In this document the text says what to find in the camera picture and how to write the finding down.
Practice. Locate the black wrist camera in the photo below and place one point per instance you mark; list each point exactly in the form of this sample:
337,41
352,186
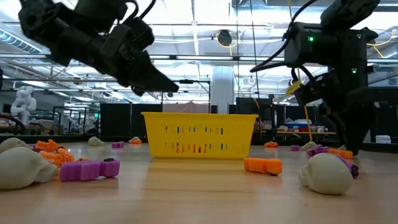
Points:
141,34
311,91

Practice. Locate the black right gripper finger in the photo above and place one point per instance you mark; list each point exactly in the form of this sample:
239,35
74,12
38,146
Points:
337,124
357,127

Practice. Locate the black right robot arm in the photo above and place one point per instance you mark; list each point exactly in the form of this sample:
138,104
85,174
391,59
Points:
311,49

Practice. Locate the purple toy pieces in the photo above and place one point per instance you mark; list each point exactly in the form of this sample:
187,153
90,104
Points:
317,150

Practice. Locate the black partition panel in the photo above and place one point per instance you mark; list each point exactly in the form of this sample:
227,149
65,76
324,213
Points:
115,119
287,113

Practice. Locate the purple plastic Halloween decoration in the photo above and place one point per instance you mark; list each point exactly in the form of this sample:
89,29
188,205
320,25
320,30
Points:
32,148
295,148
87,170
118,144
354,169

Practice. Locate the white bucket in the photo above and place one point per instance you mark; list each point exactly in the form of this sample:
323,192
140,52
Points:
383,139

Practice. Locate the pink cloth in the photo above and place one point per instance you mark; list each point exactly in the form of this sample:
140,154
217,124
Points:
186,107

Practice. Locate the blue white container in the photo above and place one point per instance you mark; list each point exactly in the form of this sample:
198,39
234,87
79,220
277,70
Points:
298,125

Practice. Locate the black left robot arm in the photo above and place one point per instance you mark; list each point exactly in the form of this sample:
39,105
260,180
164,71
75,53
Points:
37,18

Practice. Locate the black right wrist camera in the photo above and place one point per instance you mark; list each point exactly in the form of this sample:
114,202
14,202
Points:
311,91

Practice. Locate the wooden shelf board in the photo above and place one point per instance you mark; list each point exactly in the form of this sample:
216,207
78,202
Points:
317,132

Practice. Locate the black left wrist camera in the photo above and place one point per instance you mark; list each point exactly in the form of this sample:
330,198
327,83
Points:
141,34

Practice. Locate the long ceiling light bar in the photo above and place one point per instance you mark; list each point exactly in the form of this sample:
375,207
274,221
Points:
202,57

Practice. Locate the small black decoration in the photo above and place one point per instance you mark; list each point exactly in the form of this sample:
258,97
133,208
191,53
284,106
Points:
109,160

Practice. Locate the dark partition panel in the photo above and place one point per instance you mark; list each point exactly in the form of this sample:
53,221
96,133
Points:
388,124

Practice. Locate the black metal stand frame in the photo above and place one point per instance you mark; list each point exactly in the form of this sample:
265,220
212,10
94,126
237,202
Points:
186,81

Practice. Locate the yellow plastic basket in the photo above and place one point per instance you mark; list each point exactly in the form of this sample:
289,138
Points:
199,137

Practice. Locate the white building column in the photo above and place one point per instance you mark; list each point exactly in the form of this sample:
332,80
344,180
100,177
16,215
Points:
222,90

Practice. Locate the cream plastic skull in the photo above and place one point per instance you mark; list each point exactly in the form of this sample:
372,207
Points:
94,141
21,168
134,138
12,143
309,145
325,174
343,147

